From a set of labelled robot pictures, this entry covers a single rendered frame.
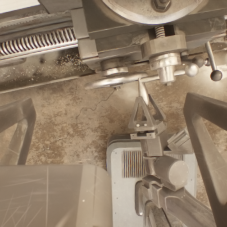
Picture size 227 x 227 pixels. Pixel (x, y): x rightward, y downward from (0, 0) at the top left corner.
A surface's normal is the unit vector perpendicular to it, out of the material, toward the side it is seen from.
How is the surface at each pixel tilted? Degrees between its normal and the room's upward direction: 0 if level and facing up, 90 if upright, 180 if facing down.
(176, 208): 61
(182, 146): 32
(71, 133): 0
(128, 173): 0
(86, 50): 0
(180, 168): 22
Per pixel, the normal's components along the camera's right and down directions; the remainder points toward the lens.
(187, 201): -0.18, -0.94
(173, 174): 0.37, 0.04
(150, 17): -0.04, 0.83
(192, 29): 0.01, 0.11
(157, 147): -0.51, 0.19
